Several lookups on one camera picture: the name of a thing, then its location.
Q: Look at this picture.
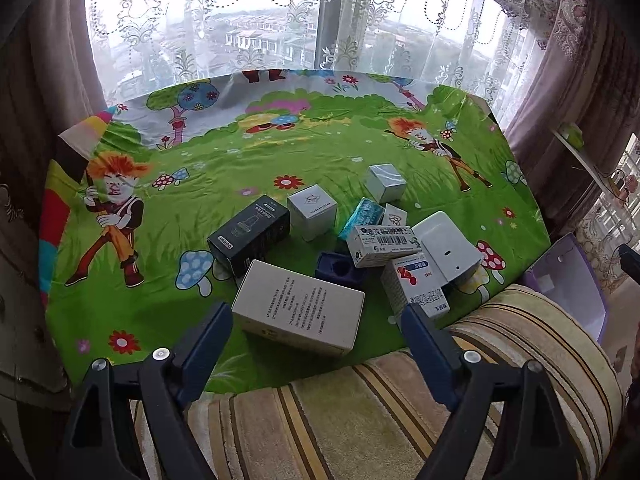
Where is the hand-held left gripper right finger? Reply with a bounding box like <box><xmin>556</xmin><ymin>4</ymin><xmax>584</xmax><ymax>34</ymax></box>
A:
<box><xmin>400</xmin><ymin>302</ymin><xmax>581</xmax><ymax>480</ymax></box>

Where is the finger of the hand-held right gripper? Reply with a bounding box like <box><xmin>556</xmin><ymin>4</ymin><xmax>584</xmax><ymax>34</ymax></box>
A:
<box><xmin>618</xmin><ymin>243</ymin><xmax>640</xmax><ymax>281</ymax></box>

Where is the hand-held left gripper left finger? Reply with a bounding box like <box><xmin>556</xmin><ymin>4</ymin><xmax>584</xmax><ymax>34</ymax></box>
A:
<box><xmin>60</xmin><ymin>301</ymin><xmax>236</xmax><ymax>480</ymax></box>

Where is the purple cardboard box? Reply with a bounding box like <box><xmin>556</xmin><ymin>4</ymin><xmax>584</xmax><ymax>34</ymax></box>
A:
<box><xmin>522</xmin><ymin>232</ymin><xmax>611</xmax><ymax>343</ymax></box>

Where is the white medicine box blue label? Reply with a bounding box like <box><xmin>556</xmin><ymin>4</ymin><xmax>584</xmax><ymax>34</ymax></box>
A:
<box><xmin>381</xmin><ymin>254</ymin><xmax>451</xmax><ymax>331</ymax></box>

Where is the large white box with text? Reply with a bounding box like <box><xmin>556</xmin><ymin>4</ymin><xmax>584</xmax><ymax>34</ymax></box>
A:
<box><xmin>231</xmin><ymin>259</ymin><xmax>366</xmax><ymax>358</ymax></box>

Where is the smooth white box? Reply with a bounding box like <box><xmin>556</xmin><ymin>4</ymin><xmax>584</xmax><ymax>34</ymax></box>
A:
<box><xmin>412</xmin><ymin>211</ymin><xmax>485</xmax><ymax>292</ymax></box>

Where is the blue plastic tray insert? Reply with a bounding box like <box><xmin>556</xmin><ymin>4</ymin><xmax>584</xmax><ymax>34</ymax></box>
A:
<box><xmin>315</xmin><ymin>251</ymin><xmax>386</xmax><ymax>291</ymax></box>

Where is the black product box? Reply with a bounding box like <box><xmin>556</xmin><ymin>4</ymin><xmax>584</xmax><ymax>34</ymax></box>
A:
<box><xmin>207</xmin><ymin>195</ymin><xmax>291</xmax><ymax>278</ymax></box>

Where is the small white patterned box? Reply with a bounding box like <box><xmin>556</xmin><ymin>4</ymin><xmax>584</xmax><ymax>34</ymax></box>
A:
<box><xmin>381</xmin><ymin>203</ymin><xmax>408</xmax><ymax>228</ymax></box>

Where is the small pink fan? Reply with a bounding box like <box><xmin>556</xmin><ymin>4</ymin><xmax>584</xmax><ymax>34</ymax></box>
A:
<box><xmin>612</xmin><ymin>170</ymin><xmax>640</xmax><ymax>203</ymax></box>

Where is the white medicine box green logo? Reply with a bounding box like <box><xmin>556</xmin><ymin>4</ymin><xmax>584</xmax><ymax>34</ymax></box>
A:
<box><xmin>346</xmin><ymin>225</ymin><xmax>422</xmax><ymax>268</ymax></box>

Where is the striped beige cushion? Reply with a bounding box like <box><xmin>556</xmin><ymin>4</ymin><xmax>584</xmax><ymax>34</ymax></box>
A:
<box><xmin>130</xmin><ymin>284</ymin><xmax>626</xmax><ymax>480</ymax></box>

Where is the white shelf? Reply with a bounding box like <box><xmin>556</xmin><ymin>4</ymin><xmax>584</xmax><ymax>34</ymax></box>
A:
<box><xmin>552</xmin><ymin>127</ymin><xmax>640</xmax><ymax>198</ymax></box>

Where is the green tissue pack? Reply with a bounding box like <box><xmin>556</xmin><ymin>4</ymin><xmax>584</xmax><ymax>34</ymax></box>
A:
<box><xmin>560</xmin><ymin>122</ymin><xmax>586</xmax><ymax>152</ymax></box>

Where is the teal patterned box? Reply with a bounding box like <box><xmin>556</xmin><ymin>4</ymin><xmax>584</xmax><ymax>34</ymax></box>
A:
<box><xmin>338</xmin><ymin>197</ymin><xmax>386</xmax><ymax>241</ymax></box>

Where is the silver cube box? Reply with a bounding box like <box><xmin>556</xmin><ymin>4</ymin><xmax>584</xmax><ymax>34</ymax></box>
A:
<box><xmin>363</xmin><ymin>162</ymin><xmax>407</xmax><ymax>204</ymax></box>

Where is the white cube box with logo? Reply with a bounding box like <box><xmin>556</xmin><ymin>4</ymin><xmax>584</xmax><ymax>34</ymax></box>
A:
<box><xmin>286</xmin><ymin>185</ymin><xmax>337</xmax><ymax>242</ymax></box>

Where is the green cartoon printed cloth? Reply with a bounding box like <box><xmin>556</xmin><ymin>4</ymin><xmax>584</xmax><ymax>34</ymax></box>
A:
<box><xmin>39</xmin><ymin>67</ymin><xmax>551</xmax><ymax>396</ymax></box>

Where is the pink patterned curtain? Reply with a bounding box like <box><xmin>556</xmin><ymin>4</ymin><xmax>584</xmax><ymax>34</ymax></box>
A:
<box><xmin>492</xmin><ymin>0</ymin><xmax>640</xmax><ymax>166</ymax></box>
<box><xmin>0</xmin><ymin>0</ymin><xmax>108</xmax><ymax>271</ymax></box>

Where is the white lace curtain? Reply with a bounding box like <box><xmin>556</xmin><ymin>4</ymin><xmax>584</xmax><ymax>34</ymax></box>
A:
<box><xmin>85</xmin><ymin>0</ymin><xmax>531</xmax><ymax>108</ymax></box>

